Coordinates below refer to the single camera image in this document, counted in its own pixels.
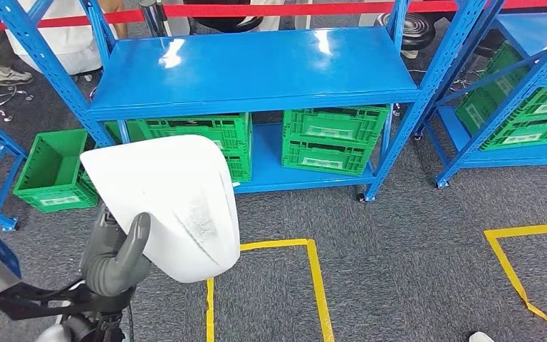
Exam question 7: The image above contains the person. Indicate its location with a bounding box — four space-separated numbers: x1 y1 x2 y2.
472 6 547 60
6 0 129 76
0 0 33 87
182 0 267 34

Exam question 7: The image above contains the black stanchion base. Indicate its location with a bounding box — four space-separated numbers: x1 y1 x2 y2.
375 12 437 52

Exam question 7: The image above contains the white curved plastic part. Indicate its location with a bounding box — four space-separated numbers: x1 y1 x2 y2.
80 135 241 284

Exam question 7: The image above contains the chrome stanchion post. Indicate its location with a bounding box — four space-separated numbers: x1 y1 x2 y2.
139 0 171 38

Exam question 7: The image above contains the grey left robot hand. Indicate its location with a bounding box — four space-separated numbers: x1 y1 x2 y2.
80 202 152 299

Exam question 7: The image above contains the red barrier tape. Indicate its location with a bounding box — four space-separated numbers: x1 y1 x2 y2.
0 0 547 33

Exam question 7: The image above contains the yellow tape rectangle outline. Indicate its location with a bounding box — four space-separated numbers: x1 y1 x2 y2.
206 238 335 342

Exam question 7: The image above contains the yellow tape outline cut corner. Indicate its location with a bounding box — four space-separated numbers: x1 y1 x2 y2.
484 222 547 341

